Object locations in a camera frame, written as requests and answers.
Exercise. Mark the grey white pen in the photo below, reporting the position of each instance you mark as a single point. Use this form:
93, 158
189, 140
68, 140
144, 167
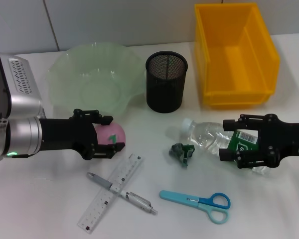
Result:
132, 196

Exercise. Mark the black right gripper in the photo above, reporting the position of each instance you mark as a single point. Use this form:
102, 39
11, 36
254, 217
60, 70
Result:
289, 139

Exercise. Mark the pink toy peach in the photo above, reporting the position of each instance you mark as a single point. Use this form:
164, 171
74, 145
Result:
108, 133

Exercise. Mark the black mesh pen holder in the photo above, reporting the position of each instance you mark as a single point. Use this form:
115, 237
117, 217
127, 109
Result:
165, 87

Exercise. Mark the translucent green fruit plate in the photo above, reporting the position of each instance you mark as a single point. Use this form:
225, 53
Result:
89, 79

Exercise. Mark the yellow plastic bin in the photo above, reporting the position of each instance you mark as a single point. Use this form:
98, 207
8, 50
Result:
235, 62

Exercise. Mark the transparent plastic ruler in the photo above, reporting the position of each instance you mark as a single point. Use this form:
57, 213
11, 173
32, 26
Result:
109, 196

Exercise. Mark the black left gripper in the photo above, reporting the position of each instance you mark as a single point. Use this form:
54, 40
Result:
64, 134

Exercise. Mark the blue scissors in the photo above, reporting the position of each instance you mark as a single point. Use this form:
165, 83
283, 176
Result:
201, 201

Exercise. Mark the clear green-label water bottle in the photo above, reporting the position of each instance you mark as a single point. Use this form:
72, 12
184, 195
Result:
209, 137

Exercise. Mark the green plastic wrapper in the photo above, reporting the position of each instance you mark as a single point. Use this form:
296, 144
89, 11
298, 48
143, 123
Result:
180, 152

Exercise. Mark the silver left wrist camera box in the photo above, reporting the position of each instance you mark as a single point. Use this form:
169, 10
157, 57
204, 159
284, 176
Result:
17, 84

